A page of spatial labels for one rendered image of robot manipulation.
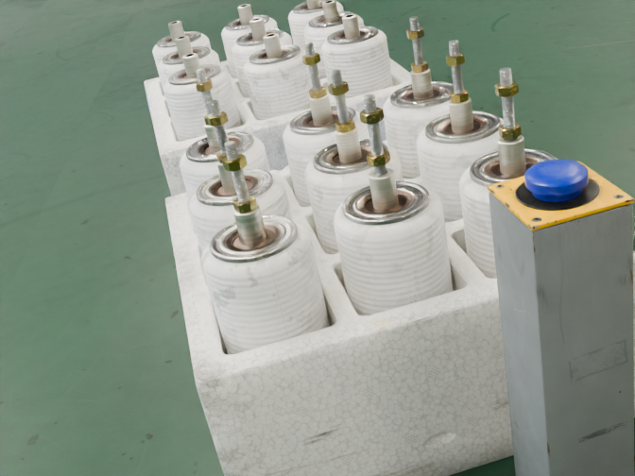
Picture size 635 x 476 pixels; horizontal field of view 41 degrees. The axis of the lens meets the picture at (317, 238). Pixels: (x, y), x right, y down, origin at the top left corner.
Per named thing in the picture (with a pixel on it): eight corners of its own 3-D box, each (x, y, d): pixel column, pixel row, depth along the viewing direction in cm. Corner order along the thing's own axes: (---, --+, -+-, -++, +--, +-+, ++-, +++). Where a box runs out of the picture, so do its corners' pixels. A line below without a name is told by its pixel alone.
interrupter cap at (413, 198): (329, 206, 75) (328, 199, 75) (403, 179, 77) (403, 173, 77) (367, 237, 68) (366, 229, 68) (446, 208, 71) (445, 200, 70)
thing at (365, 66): (390, 132, 135) (374, 22, 127) (410, 152, 127) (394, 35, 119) (334, 147, 134) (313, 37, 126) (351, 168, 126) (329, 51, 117)
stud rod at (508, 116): (504, 151, 74) (497, 68, 70) (515, 148, 74) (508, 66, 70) (507, 155, 73) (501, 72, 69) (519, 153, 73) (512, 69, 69)
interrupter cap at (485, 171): (452, 177, 76) (451, 169, 75) (514, 147, 79) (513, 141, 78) (511, 200, 70) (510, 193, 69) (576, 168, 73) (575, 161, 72)
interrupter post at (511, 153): (493, 174, 75) (490, 140, 73) (513, 164, 76) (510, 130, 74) (512, 180, 73) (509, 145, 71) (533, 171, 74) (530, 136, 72)
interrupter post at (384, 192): (368, 207, 73) (362, 173, 72) (391, 197, 74) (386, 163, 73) (380, 216, 71) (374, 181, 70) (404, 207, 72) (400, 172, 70)
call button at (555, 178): (570, 179, 58) (569, 152, 57) (600, 201, 54) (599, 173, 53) (516, 194, 57) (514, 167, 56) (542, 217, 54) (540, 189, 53)
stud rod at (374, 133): (389, 178, 71) (377, 94, 68) (380, 182, 71) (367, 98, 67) (383, 176, 72) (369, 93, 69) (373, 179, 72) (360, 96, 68)
